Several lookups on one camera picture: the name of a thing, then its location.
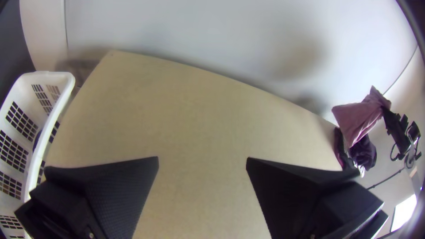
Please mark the heap of clothes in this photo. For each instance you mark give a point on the heap of clothes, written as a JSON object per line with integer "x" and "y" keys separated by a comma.
{"x": 363, "y": 154}

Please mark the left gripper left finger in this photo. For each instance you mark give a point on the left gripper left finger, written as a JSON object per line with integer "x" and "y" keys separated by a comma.
{"x": 109, "y": 199}

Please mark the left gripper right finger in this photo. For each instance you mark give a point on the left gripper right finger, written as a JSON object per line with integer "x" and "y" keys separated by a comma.
{"x": 299, "y": 202}

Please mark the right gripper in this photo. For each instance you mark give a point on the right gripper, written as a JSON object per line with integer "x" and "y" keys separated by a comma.
{"x": 396, "y": 129}

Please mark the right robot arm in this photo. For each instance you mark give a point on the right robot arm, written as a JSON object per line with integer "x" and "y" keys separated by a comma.
{"x": 415, "y": 132}

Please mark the white laundry basket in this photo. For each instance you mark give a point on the white laundry basket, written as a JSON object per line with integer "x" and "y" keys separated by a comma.
{"x": 20, "y": 109}

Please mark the mauve t-shirt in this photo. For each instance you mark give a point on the mauve t-shirt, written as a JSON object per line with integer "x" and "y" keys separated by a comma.
{"x": 358, "y": 116}

